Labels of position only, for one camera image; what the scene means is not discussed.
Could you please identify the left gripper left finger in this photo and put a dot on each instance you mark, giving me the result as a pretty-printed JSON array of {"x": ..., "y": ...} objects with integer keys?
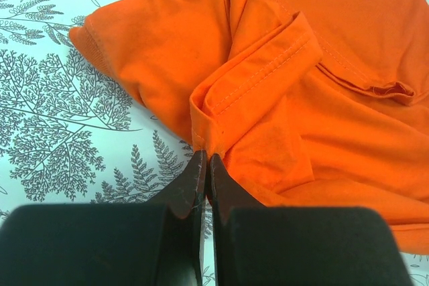
[{"x": 158, "y": 242}]

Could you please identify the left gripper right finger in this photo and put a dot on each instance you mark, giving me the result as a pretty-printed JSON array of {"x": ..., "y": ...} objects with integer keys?
[{"x": 259, "y": 245}]

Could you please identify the orange t-shirt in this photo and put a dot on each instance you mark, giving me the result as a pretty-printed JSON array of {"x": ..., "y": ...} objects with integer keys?
[{"x": 308, "y": 102}]

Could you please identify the floral patterned table mat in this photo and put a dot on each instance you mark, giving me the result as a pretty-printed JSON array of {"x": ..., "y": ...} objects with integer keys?
[{"x": 73, "y": 135}]

